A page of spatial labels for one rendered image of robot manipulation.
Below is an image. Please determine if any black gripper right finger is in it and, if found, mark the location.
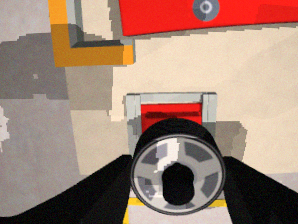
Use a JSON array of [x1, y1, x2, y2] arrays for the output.
[[222, 156, 298, 224]]

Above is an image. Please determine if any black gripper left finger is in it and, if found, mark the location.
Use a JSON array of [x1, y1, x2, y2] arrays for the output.
[[0, 155, 132, 224]]

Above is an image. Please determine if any black wheel with grey hub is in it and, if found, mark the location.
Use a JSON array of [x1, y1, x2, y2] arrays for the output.
[[130, 117, 227, 216]]

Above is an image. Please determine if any yellow rectangular outline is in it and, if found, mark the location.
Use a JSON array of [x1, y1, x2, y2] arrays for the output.
[[122, 197, 226, 224]]

